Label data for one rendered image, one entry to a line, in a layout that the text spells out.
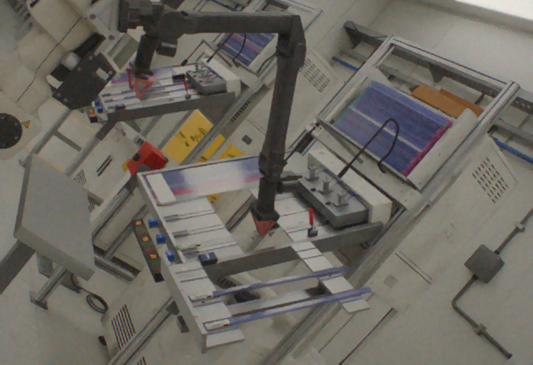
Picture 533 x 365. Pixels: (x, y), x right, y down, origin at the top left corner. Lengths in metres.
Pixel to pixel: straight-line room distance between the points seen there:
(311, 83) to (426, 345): 1.67
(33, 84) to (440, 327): 2.64
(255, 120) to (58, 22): 1.88
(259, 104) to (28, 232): 1.98
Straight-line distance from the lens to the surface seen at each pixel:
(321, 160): 2.26
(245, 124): 3.26
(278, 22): 1.60
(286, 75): 1.66
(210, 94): 3.17
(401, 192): 2.01
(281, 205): 2.09
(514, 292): 3.37
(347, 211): 1.96
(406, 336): 3.55
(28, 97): 1.61
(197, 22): 1.50
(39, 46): 1.62
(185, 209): 2.07
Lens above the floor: 1.20
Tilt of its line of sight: 3 degrees down
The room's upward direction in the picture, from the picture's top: 41 degrees clockwise
